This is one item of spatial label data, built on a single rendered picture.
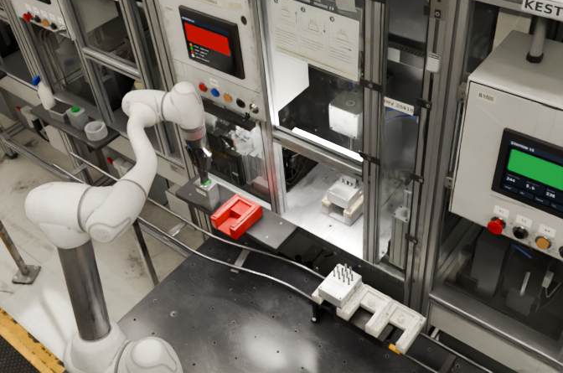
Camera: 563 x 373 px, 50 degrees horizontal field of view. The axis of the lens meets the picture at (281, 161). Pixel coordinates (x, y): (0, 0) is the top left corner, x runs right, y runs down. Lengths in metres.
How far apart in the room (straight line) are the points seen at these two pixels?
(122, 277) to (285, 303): 1.37
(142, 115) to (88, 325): 0.70
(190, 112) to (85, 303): 0.70
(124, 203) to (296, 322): 0.91
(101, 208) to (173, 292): 0.87
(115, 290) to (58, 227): 1.72
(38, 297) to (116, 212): 1.98
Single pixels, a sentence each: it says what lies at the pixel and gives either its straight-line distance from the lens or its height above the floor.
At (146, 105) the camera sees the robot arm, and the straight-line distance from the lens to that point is 2.14.
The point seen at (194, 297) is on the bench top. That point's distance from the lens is 2.47.
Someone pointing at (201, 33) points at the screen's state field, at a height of 1.66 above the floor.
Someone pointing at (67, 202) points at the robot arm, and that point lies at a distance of 1.77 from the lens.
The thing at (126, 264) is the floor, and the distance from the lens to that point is 3.59.
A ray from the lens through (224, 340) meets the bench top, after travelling 2.34.
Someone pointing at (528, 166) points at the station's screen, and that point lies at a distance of 1.55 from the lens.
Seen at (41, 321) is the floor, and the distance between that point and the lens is 3.53.
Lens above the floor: 2.63
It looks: 41 degrees down
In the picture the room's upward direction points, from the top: 6 degrees counter-clockwise
